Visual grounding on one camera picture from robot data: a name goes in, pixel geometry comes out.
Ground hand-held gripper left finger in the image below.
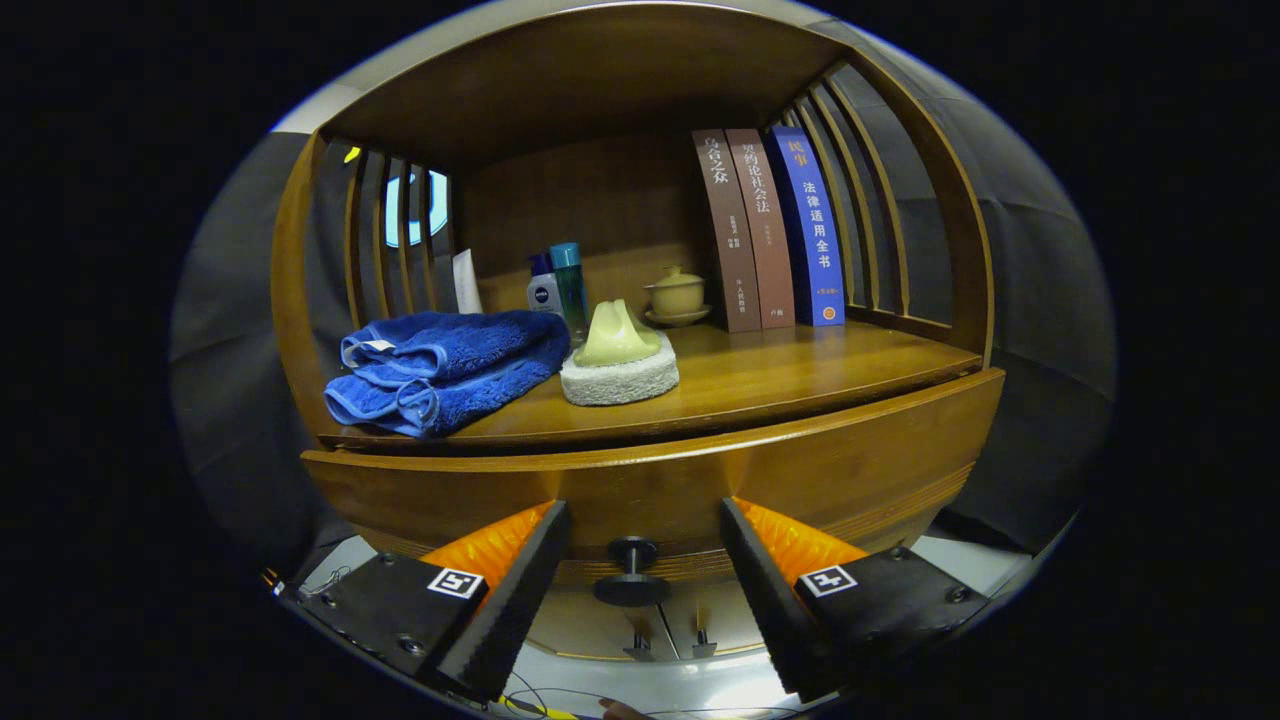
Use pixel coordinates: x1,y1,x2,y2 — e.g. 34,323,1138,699
285,500,574,703

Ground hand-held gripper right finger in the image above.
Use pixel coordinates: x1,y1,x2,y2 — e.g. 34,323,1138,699
720,496,997,702

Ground wooden drawer with black knob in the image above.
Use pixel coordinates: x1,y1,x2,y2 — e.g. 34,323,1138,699
300,367,1006,608

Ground green handled white scrub sponge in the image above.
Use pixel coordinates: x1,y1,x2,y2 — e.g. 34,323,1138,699
560,299,681,407

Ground wooden cabinet door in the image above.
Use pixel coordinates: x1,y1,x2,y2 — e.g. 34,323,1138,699
650,598,767,658
548,588,659,661

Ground wooden countertop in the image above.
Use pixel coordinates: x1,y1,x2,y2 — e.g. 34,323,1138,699
320,320,984,448

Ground wooden cabinet with slatted shelf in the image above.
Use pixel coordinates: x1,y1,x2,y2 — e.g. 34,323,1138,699
270,5,1006,661

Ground blue folded towel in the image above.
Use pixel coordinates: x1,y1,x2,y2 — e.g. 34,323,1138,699
323,310,571,439

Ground white bottle with blue cap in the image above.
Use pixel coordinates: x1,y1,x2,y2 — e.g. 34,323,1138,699
527,252,563,316

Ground teal clear bottle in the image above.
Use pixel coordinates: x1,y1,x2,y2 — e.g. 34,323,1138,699
550,242,591,346

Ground beige lidded teacup with saucer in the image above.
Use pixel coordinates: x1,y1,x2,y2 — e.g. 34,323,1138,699
643,265,713,328

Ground white upright card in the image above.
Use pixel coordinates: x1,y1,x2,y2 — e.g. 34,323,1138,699
452,249,485,315

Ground reddish brown book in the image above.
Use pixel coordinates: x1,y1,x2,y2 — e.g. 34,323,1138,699
725,128,797,330

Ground blue book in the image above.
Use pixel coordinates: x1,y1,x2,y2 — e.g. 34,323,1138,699
766,124,847,327

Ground thin grey floor cables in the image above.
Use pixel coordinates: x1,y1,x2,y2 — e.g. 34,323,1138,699
298,565,353,599

